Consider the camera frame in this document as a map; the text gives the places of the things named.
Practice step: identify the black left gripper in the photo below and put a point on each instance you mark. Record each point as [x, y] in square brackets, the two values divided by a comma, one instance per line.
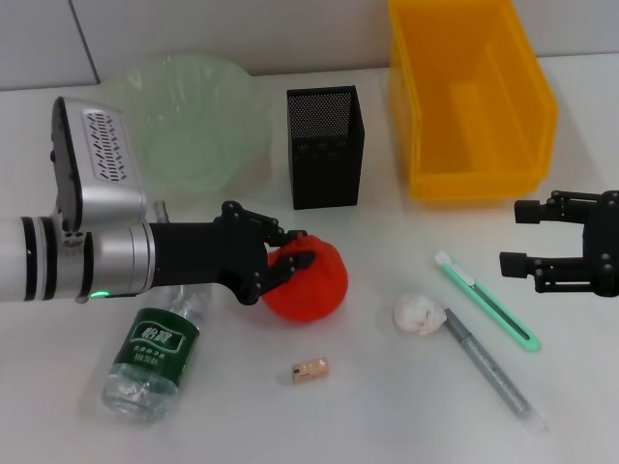
[203, 256]

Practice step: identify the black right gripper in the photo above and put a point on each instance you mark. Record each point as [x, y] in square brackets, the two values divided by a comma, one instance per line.
[607, 241]

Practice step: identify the red tomato-shaped toy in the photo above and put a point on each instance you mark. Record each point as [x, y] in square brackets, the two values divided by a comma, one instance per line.
[314, 295]

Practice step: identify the white paper ball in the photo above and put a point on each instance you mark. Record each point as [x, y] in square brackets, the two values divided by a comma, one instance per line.
[418, 314]

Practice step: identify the clear green-label water bottle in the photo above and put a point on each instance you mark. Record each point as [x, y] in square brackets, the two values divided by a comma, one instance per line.
[155, 348]

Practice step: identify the green utility knife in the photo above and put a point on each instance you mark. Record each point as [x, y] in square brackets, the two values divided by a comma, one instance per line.
[488, 299]

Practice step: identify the black mesh pen holder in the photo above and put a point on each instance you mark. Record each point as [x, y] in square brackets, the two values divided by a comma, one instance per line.
[324, 169]

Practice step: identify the grey marker pen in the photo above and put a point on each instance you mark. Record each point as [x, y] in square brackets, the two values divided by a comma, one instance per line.
[488, 367]

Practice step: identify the green glass fruit plate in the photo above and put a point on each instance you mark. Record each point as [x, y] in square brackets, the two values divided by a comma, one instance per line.
[203, 125]

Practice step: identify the yellow plastic bin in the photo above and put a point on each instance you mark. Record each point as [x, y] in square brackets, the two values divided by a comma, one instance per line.
[483, 121]

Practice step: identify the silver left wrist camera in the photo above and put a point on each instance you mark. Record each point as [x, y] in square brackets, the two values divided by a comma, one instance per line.
[97, 159]

